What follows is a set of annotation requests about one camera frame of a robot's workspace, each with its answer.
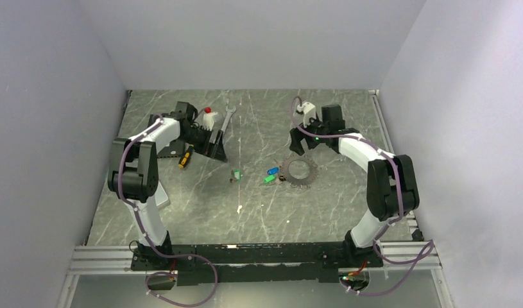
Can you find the grey white rectangular box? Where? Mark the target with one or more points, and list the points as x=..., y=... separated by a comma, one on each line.
x=161, y=197

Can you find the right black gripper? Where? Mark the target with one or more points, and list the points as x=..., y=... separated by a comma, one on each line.
x=296, y=144

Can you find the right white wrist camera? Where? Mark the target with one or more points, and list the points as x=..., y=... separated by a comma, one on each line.
x=308, y=112

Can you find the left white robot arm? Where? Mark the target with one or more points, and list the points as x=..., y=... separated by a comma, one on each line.
x=133, y=173

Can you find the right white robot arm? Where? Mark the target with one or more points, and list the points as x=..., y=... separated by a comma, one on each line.
x=391, y=190

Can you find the green key tag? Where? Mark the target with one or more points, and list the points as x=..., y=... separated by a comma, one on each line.
x=236, y=176
x=269, y=179

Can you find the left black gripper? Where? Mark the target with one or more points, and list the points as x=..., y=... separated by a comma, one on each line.
x=207, y=147

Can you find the silver open-end wrench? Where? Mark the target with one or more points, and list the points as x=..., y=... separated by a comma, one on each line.
x=229, y=113

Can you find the black flat box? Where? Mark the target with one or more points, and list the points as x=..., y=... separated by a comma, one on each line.
x=175, y=149

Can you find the yellow black screwdriver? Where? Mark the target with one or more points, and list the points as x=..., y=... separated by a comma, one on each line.
x=186, y=157

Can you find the blue key tag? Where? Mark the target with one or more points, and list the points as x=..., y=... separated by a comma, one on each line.
x=273, y=171

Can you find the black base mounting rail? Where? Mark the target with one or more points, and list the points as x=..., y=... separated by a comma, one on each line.
x=206, y=263

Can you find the aluminium extrusion frame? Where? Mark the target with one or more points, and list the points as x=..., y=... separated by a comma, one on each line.
x=116, y=260

